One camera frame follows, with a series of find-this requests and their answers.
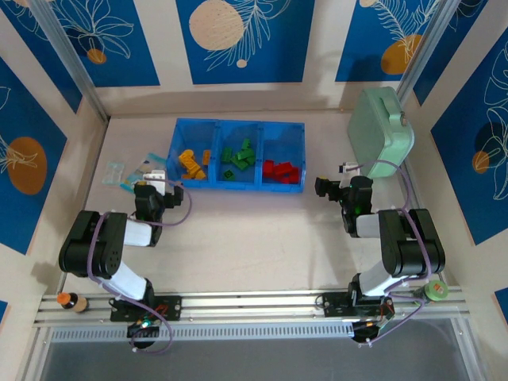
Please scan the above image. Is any brown bottle with orange cap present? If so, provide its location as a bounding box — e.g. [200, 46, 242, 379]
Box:
[56, 292, 90, 314]

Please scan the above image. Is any aluminium mounting rail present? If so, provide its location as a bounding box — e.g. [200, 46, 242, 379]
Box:
[33, 286, 465, 329]

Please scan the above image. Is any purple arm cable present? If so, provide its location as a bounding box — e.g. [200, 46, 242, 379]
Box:
[85, 178, 194, 356]
[344, 159, 433, 348]

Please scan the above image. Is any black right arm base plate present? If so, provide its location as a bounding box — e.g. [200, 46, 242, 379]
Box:
[321, 291, 394, 318]

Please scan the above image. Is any small clear plastic packet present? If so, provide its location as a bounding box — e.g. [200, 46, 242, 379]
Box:
[102, 160, 127, 187]

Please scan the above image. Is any blue yellow plastic packet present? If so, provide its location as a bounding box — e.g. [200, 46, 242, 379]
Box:
[122, 152, 168, 194]

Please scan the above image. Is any mint green carry case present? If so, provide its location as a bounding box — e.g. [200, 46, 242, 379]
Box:
[347, 86, 416, 179]

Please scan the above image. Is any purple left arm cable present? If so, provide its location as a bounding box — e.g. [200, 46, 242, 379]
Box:
[85, 178, 194, 356]

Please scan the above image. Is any blue three-compartment plastic bin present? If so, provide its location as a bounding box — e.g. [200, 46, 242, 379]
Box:
[165, 117, 307, 195]

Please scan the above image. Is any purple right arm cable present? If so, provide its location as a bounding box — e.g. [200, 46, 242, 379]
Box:
[344, 159, 433, 348]

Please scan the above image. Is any green tape roll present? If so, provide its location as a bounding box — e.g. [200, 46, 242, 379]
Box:
[414, 279, 449, 309]

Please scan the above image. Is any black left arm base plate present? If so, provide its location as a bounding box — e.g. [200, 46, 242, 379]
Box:
[110, 295, 183, 322]

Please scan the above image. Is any black controller board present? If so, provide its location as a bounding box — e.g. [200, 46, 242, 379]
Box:
[126, 319, 160, 338]
[352, 319, 394, 343]

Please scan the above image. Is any aluminium frame post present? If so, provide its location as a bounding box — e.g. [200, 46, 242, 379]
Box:
[395, 0, 464, 105]
[29, 0, 111, 122]

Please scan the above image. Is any grey slotted cable duct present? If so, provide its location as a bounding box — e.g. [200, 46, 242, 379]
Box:
[49, 320, 356, 343]

